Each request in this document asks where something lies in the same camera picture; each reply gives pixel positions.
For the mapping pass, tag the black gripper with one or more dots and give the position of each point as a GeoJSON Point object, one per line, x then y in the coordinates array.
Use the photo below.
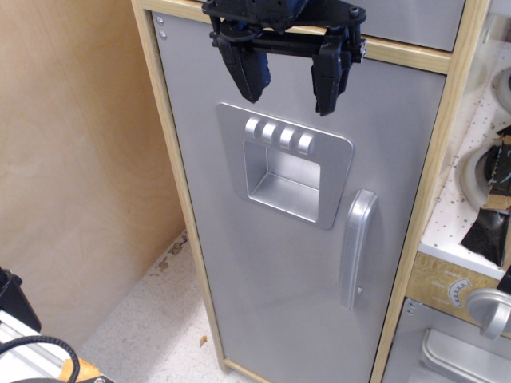
{"type": "Point", "coordinates": [327, 31]}

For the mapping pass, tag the silver fridge door handle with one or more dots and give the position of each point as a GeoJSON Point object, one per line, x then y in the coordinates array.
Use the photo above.
{"type": "Point", "coordinates": [357, 224]}

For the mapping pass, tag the silver fridge door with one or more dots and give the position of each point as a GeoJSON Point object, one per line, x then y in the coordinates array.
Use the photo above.
{"type": "Point", "coordinates": [274, 279]}

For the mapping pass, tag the silver ice dispenser panel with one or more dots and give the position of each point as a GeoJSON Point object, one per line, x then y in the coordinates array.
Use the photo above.
{"type": "Point", "coordinates": [295, 169]}

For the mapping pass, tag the silver oven door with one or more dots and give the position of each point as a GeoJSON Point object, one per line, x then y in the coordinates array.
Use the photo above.
{"type": "Point", "coordinates": [405, 360]}

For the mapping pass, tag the silver oven knob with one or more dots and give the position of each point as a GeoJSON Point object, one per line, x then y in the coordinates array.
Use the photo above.
{"type": "Point", "coordinates": [490, 308]}

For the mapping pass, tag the black box left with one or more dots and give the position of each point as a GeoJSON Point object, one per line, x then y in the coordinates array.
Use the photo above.
{"type": "Point", "coordinates": [14, 301]}

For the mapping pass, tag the wooden toy kitchen frame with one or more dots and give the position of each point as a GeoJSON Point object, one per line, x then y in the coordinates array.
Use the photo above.
{"type": "Point", "coordinates": [452, 65]}

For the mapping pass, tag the silver oven door handle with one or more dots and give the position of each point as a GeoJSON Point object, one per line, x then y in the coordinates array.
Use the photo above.
{"type": "Point", "coordinates": [461, 361]}

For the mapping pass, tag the aluminium rail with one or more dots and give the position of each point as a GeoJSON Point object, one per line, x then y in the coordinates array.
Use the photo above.
{"type": "Point", "coordinates": [33, 360]}

